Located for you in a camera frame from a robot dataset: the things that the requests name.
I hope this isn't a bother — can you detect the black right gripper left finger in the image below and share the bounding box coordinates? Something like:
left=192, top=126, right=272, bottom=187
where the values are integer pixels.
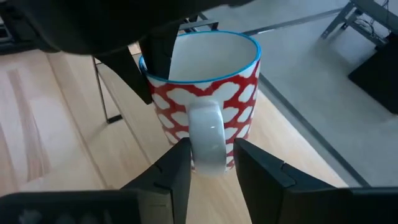
left=121, top=138, right=192, bottom=224

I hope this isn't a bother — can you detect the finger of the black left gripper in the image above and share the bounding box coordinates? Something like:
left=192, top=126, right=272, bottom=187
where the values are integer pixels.
left=95, top=46, right=154, bottom=105
left=139, top=26, right=180, bottom=79

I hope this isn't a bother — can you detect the wooden shelf with black frame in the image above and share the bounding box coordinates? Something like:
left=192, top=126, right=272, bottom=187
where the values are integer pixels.
left=91, top=19, right=371, bottom=224

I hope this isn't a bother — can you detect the red white patterned mug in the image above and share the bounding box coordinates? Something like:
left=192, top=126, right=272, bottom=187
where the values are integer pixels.
left=138, top=30, right=262, bottom=178

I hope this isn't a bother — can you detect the grey metal cart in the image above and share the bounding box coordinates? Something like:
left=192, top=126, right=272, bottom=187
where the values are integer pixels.
left=320, top=0, right=398, bottom=47

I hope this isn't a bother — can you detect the black box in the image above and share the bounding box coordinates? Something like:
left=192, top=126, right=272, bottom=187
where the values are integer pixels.
left=347, top=33, right=398, bottom=114

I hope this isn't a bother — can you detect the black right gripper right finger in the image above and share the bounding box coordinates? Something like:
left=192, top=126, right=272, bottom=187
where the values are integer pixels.
left=234, top=138, right=349, bottom=224

